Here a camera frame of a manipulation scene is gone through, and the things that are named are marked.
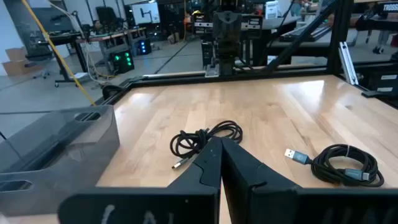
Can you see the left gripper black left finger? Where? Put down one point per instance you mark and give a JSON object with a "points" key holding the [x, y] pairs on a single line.
{"points": [[192, 199]]}

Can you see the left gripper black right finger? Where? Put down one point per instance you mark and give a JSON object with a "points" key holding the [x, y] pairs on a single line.
{"points": [[264, 202]]}

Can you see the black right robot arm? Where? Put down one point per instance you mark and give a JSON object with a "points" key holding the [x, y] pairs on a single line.
{"points": [[227, 37]]}

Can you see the translucent grey plastic bin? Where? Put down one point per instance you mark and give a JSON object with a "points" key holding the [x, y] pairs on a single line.
{"points": [[62, 149]]}

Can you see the computer tower with green lights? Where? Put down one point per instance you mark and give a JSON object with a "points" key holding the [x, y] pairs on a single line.
{"points": [[122, 61]]}

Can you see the computer tower with blue lights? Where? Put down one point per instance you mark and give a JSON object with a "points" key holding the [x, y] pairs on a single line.
{"points": [[144, 46]]}

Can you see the black box with white labels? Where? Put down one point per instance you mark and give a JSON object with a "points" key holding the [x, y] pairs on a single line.
{"points": [[381, 79]]}

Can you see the background work desk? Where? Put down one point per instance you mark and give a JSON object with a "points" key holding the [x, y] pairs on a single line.
{"points": [[102, 37]]}

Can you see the white screen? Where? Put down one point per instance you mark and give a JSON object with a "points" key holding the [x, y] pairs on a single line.
{"points": [[145, 13]]}

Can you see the brown cardboard box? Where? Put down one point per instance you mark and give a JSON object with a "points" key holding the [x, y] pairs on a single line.
{"points": [[15, 63]]}

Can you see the silver aluminium bracket bar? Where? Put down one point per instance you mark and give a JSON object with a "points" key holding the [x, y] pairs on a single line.
{"points": [[347, 63]]}

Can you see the black aluminium table frame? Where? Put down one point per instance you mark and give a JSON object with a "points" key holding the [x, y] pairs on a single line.
{"points": [[339, 31]]}

